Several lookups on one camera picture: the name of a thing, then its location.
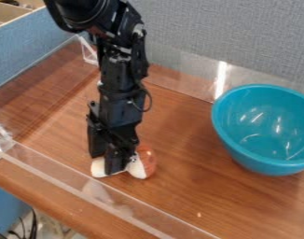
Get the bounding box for black cables under table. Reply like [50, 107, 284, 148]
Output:
[0, 208, 40, 239]

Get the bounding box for white brown toy mushroom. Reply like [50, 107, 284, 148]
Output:
[91, 143, 158, 179]

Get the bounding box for wooden shelf box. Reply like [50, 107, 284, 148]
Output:
[0, 0, 46, 26]

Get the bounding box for blue plastic bowl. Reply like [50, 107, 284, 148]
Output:
[212, 84, 304, 176]

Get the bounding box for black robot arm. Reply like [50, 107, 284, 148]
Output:
[44, 0, 152, 177]

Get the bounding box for clear acrylic barrier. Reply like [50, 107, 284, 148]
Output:
[0, 38, 304, 239]

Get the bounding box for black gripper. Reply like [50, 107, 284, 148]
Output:
[87, 86, 152, 176]

